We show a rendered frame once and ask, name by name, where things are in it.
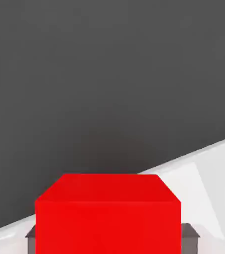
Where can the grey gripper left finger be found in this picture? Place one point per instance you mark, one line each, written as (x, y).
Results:
(31, 242)

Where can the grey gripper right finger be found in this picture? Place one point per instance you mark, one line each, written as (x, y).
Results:
(188, 241)

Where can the small red cube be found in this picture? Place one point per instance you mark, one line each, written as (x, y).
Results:
(108, 218)

